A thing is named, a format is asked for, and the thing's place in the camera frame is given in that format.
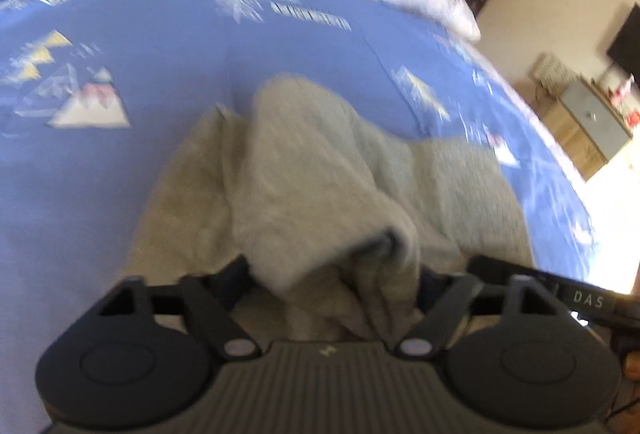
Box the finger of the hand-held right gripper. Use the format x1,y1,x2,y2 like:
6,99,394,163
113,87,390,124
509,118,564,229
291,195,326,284
466,254,557,295

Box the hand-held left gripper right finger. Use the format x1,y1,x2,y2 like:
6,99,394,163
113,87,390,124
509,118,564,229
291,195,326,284
350,234,570,361

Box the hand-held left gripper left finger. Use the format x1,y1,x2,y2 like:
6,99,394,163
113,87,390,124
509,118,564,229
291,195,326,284
95,254,263,361

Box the grey towel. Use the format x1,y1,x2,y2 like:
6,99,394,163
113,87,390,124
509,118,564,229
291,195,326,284
117,73,537,346

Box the person's right hand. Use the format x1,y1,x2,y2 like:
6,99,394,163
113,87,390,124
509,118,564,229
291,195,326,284
621,348,640,381

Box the light wooden cabinet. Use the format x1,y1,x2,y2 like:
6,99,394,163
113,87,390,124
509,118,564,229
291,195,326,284
541,100,610,181

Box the white perforated box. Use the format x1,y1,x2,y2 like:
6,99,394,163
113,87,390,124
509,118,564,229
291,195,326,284
532,54,577,96

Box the red and white items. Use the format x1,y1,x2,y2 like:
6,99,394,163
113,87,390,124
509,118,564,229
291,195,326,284
606,75,640,126

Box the blue printed bedsheet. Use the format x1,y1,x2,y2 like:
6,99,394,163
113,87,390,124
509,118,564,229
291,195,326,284
0,0,603,427

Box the black television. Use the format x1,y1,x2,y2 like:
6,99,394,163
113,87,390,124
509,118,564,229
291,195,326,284
606,3,640,76

